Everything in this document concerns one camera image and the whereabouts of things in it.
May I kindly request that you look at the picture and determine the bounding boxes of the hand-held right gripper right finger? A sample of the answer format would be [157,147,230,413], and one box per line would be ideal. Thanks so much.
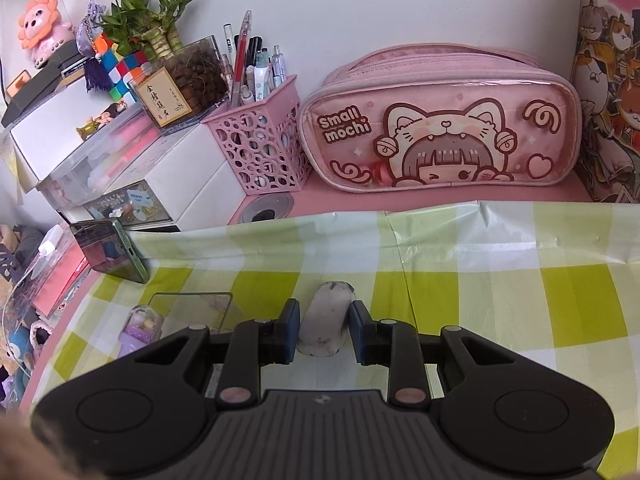
[349,300,531,407]

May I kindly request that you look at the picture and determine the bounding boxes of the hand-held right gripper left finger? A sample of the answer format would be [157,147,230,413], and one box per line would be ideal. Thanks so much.
[117,299,302,408]

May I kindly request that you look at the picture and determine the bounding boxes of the white eraser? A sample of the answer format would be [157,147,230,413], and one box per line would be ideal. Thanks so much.
[296,281,357,358]

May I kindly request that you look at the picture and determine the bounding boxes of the clear plastic tray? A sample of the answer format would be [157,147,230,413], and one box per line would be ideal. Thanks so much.
[117,291,234,361]

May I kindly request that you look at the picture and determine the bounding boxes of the purple dome-topped pen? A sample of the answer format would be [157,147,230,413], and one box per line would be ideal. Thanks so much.
[119,307,165,361]

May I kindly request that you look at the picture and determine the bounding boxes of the grey desk grommet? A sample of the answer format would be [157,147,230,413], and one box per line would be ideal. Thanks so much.
[239,194,297,224]

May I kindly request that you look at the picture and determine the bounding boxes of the green white checkered tablecloth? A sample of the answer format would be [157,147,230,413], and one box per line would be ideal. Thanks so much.
[20,200,640,480]

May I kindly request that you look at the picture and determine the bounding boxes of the white drawer unit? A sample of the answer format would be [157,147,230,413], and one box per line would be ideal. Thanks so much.
[140,122,248,233]

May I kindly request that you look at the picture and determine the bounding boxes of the pink perforated pen holder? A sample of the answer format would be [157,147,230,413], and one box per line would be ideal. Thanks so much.
[201,74,313,196]

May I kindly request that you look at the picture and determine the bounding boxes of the black smartphone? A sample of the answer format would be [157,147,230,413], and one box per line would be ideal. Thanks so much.
[69,219,151,283]

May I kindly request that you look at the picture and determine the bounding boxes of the printed drawer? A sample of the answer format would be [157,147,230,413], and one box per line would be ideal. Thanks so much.
[67,180,173,233]

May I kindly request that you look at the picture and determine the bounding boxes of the pink cartoon pencil case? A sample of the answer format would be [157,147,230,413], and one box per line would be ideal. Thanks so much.
[299,44,583,193]

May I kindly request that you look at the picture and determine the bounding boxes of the pink notebook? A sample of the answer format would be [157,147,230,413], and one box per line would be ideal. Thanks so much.
[30,247,91,318]

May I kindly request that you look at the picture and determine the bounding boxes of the white charger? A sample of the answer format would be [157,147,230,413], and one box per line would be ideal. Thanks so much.
[37,225,63,256]

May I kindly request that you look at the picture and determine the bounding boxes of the bunch of pens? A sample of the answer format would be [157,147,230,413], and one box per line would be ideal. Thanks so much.
[220,10,288,111]

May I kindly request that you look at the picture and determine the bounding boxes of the small toy figurines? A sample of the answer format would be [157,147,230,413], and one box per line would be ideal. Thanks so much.
[75,102,128,138]

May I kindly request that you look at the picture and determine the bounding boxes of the dark cloth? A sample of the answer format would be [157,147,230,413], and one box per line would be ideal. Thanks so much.
[0,225,47,263]

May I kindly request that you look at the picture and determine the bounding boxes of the white box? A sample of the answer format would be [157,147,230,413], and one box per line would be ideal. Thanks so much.
[10,77,131,188]

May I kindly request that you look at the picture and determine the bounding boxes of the colourful puzzle cube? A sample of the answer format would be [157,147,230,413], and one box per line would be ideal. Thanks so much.
[95,32,153,106]

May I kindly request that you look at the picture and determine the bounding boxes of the yellow notepaper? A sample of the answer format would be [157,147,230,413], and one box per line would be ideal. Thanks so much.
[0,147,26,206]

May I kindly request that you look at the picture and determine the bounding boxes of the lucky bamboo plant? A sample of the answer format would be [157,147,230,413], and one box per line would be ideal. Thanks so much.
[100,0,201,63]

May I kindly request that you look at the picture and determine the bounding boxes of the black box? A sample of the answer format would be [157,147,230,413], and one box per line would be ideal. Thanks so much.
[0,50,88,128]

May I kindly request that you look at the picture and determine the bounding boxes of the purple tassel charm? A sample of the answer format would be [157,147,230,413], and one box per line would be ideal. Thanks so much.
[72,0,108,93]

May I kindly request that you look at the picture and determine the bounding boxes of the small orange box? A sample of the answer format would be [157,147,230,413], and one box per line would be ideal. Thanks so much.
[7,71,33,96]

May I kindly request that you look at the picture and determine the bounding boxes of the pink lion toy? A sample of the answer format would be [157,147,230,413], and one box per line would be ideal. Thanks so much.
[17,0,76,68]

